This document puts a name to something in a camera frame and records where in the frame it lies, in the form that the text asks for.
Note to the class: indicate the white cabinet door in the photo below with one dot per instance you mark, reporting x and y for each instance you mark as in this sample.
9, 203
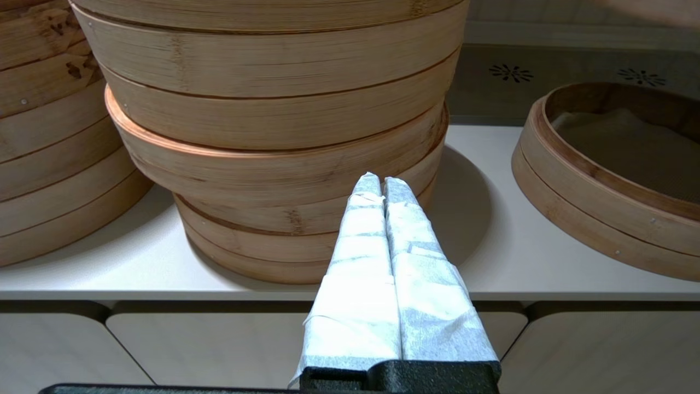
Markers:
219, 350
49, 355
601, 355

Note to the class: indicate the stainless steel vent panel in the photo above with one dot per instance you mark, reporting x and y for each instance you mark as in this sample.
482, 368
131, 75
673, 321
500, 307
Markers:
574, 96

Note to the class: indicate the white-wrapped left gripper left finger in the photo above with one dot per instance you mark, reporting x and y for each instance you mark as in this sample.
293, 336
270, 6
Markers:
361, 284

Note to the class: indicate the dark-spotted bamboo steamer basket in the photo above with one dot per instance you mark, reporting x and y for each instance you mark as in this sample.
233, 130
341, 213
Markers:
38, 52

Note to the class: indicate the large bamboo steamer basket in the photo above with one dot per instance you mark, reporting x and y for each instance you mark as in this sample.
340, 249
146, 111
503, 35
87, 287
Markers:
273, 65
257, 251
54, 191
246, 174

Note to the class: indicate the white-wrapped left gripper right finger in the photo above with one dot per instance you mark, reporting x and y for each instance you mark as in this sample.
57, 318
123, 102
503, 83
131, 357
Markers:
432, 306

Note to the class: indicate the small bamboo steamer basket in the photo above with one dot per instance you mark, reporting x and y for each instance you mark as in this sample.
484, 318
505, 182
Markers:
574, 216

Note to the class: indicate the small white steamer liner cloth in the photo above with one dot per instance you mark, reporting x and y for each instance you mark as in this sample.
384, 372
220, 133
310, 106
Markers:
629, 156

